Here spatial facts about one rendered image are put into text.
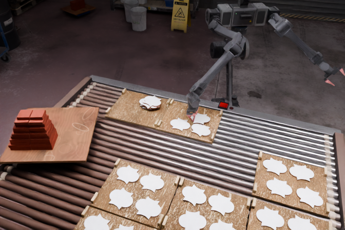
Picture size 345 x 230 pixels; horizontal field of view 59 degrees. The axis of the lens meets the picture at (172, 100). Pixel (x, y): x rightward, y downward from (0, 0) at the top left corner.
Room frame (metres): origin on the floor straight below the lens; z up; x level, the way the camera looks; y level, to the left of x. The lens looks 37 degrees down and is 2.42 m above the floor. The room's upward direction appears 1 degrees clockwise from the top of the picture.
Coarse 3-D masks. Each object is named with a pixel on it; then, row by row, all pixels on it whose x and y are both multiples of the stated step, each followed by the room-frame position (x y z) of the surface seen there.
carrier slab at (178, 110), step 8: (176, 104) 1.88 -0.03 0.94; (184, 104) 1.88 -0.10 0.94; (168, 112) 1.78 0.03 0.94; (176, 112) 1.78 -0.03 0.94; (184, 112) 1.78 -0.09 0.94; (192, 112) 1.78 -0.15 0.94; (200, 112) 1.79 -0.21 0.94; (208, 112) 1.79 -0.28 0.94; (216, 112) 1.79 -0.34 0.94; (168, 120) 1.69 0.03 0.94; (216, 120) 1.70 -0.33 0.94; (160, 128) 1.60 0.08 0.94; (168, 128) 1.60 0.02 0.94; (216, 128) 1.61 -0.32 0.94; (184, 136) 1.53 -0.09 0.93; (192, 136) 1.53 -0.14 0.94; (208, 136) 1.53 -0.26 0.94
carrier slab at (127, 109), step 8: (120, 96) 1.97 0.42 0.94; (128, 96) 1.97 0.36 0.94; (136, 96) 1.98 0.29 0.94; (144, 96) 1.98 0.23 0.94; (152, 96) 1.98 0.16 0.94; (120, 104) 1.86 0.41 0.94; (128, 104) 1.87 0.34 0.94; (136, 104) 1.87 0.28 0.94; (112, 112) 1.76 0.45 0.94; (120, 112) 1.77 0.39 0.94; (128, 112) 1.77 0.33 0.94; (136, 112) 1.77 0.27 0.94; (144, 112) 1.77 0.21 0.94; (152, 112) 1.77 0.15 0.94; (160, 112) 1.78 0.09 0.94; (120, 120) 1.69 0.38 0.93; (128, 120) 1.68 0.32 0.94; (136, 120) 1.68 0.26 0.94; (144, 120) 1.68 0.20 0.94; (152, 120) 1.69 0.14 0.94; (152, 128) 1.61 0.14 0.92
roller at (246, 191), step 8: (104, 152) 1.39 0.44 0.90; (112, 152) 1.38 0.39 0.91; (120, 152) 1.38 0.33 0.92; (136, 160) 1.32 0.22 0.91; (144, 160) 1.31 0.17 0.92; (160, 168) 1.26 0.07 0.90; (168, 168) 1.25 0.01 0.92; (176, 168) 1.25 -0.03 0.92; (184, 176) 1.21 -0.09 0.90; (192, 176) 1.20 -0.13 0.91; (200, 176) 1.20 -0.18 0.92; (216, 184) 1.15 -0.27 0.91; (224, 184) 1.14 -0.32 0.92; (232, 184) 1.14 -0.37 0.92; (240, 192) 1.10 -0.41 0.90; (248, 192) 1.09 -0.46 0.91; (320, 216) 0.96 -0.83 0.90; (336, 216) 0.95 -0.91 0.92
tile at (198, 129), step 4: (196, 124) 1.64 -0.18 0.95; (200, 124) 1.64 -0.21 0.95; (192, 128) 1.60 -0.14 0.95; (196, 128) 1.60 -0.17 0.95; (200, 128) 1.60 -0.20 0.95; (204, 128) 1.60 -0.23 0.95; (208, 128) 1.60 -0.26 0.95; (192, 132) 1.56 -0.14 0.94; (196, 132) 1.55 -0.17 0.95; (200, 132) 1.55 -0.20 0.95; (204, 132) 1.56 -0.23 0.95; (208, 132) 1.56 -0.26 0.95; (200, 136) 1.52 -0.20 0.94; (204, 136) 1.53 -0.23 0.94
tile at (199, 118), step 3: (198, 114) 1.75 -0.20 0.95; (201, 114) 1.74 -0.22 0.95; (204, 114) 1.74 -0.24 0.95; (192, 117) 1.72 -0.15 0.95; (195, 117) 1.72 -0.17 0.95; (198, 117) 1.71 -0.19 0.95; (201, 117) 1.71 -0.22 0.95; (204, 117) 1.71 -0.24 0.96; (207, 117) 1.71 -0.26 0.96; (195, 120) 1.68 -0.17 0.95; (198, 120) 1.68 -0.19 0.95; (201, 120) 1.68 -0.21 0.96; (204, 120) 1.67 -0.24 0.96; (207, 120) 1.67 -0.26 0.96; (195, 123) 1.65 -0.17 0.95; (198, 123) 1.65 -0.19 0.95; (201, 123) 1.64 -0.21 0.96
